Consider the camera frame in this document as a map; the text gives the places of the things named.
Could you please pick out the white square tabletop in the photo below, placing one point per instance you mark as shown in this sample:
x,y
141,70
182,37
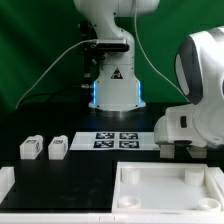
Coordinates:
x,y
167,188

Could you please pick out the white sheet with tags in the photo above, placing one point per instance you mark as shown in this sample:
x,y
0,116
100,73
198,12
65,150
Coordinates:
x,y
114,141

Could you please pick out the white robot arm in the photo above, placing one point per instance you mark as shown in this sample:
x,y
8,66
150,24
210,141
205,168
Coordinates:
x,y
199,68

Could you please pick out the black camera on base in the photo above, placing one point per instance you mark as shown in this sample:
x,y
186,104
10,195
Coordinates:
x,y
95,52

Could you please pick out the white left obstacle bar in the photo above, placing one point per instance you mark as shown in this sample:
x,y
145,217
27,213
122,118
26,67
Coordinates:
x,y
7,180

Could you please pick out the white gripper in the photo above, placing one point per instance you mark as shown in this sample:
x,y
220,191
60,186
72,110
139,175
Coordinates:
x,y
176,128

